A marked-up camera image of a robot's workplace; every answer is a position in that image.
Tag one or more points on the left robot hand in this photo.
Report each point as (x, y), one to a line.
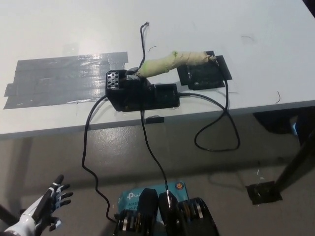
(44, 204)

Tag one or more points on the tape-wrapped soldering iron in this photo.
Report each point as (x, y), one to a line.
(167, 65)

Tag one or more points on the black robot torso blocks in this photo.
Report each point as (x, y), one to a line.
(147, 216)

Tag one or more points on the black soldering station base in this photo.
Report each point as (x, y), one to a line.
(137, 96)

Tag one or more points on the teal tp-link box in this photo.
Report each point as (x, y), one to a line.
(130, 196)

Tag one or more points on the small black tape strip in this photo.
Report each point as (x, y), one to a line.
(155, 120)

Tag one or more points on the black printed holder plate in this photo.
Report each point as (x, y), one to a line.
(204, 76)

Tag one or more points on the black floor tape under pole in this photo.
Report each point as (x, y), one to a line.
(263, 194)

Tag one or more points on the black stand pole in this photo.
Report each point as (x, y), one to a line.
(295, 160)

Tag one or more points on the grey duct tape patch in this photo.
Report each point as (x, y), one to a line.
(61, 78)

